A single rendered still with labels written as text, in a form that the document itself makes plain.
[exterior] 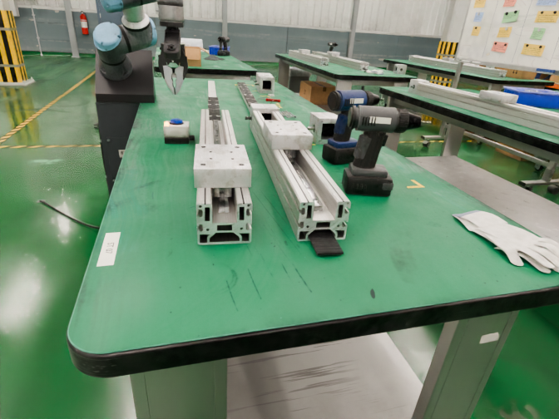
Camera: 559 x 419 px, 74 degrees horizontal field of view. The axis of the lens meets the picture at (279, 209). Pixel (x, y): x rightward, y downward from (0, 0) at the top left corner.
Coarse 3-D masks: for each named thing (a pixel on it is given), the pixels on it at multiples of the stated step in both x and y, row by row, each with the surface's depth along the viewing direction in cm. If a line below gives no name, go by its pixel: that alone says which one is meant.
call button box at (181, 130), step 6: (168, 126) 121; (174, 126) 121; (180, 126) 121; (186, 126) 122; (168, 132) 121; (174, 132) 122; (180, 132) 122; (186, 132) 122; (168, 138) 122; (174, 138) 123; (180, 138) 123; (186, 138) 123; (192, 138) 127
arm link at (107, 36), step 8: (104, 24) 158; (112, 24) 159; (96, 32) 157; (104, 32) 158; (112, 32) 158; (120, 32) 159; (96, 40) 157; (104, 40) 157; (112, 40) 157; (120, 40) 159; (128, 40) 162; (96, 48) 162; (104, 48) 159; (112, 48) 159; (120, 48) 162; (128, 48) 164; (104, 56) 163; (112, 56) 164; (120, 56) 166
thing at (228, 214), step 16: (208, 112) 132; (224, 112) 133; (208, 128) 112; (224, 128) 114; (208, 144) 97; (224, 144) 112; (208, 192) 70; (240, 192) 71; (208, 208) 72; (224, 208) 71; (240, 208) 73; (208, 224) 67; (224, 224) 68; (240, 224) 69; (208, 240) 69; (224, 240) 70; (240, 240) 70
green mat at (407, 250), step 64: (192, 128) 143; (128, 192) 87; (192, 192) 90; (256, 192) 92; (448, 192) 101; (128, 256) 64; (192, 256) 65; (256, 256) 67; (320, 256) 68; (384, 256) 70; (448, 256) 71; (128, 320) 51; (192, 320) 51; (256, 320) 52; (320, 320) 53
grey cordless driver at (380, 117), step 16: (352, 112) 87; (368, 112) 87; (384, 112) 87; (400, 112) 87; (352, 128) 89; (368, 128) 88; (384, 128) 88; (400, 128) 88; (416, 128) 90; (368, 144) 91; (384, 144) 92; (368, 160) 92; (352, 176) 93; (368, 176) 93; (384, 176) 93; (352, 192) 94; (368, 192) 94; (384, 192) 94
